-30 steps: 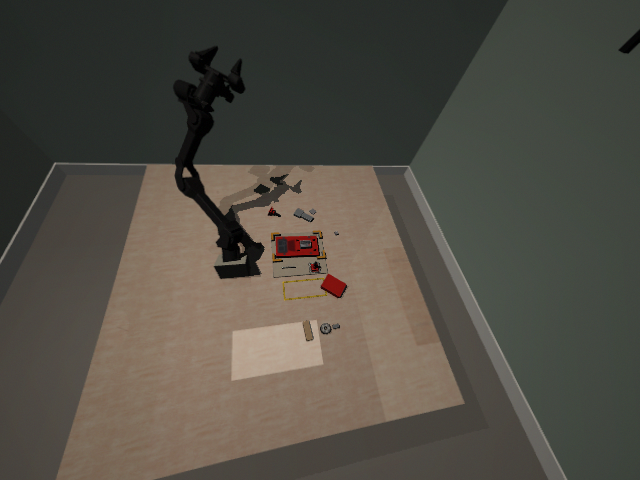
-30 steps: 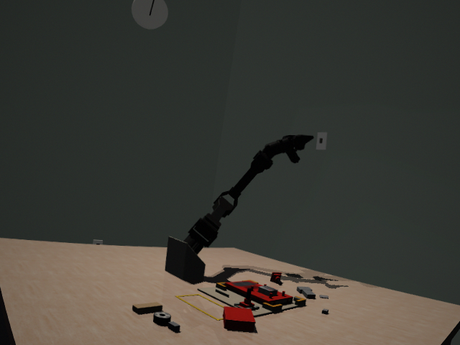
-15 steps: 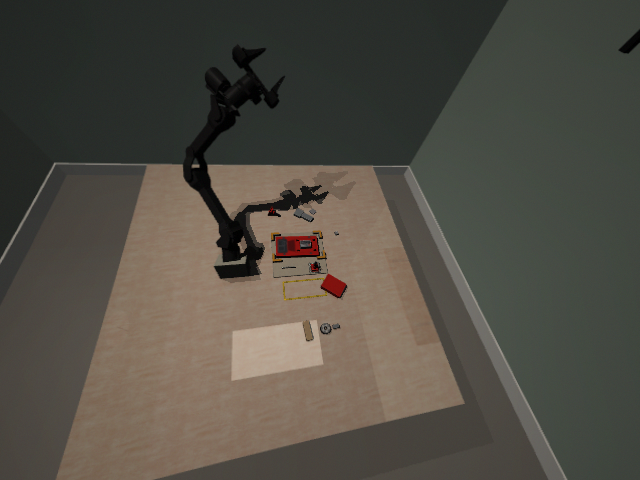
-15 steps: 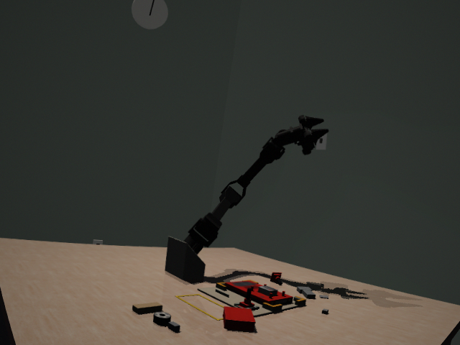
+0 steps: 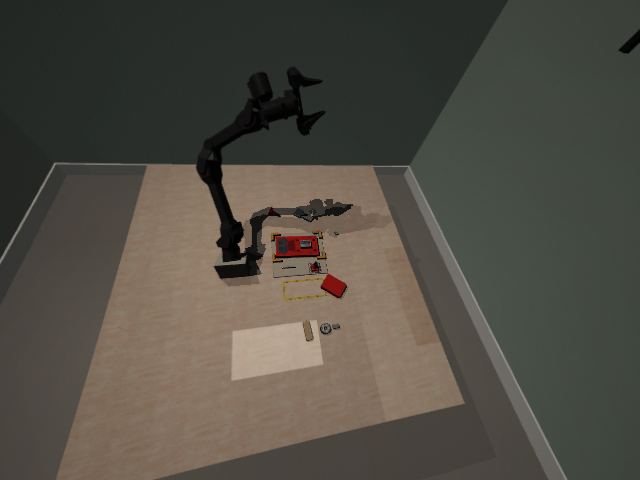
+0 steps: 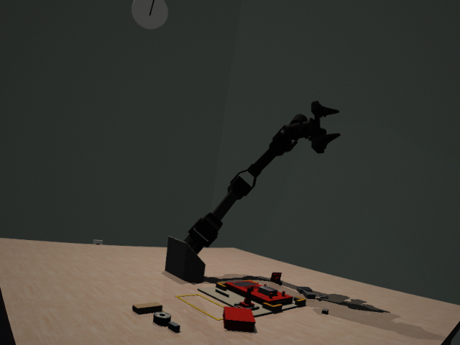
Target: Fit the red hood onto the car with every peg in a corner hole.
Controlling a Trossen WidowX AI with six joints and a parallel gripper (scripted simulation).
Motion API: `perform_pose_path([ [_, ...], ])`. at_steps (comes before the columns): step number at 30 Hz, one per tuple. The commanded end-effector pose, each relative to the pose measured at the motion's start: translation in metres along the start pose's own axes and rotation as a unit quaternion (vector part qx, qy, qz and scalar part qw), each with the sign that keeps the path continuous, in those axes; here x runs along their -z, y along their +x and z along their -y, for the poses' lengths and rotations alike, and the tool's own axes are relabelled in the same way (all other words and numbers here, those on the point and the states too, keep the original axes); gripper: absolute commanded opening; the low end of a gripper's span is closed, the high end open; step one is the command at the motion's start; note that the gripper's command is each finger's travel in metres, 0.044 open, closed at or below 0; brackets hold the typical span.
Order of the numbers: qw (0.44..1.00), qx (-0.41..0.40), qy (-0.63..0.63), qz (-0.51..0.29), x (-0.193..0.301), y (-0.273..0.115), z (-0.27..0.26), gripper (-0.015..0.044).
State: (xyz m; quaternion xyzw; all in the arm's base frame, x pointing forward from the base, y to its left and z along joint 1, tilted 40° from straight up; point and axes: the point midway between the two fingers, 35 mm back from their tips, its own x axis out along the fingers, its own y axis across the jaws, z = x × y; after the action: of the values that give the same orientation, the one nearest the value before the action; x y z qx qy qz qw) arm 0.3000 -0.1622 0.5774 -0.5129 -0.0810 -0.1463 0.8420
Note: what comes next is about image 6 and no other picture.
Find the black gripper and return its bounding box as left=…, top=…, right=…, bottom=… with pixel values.
left=297, top=101, right=341, bottom=154

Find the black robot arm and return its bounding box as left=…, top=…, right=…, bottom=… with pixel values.
left=184, top=114, right=307, bottom=254

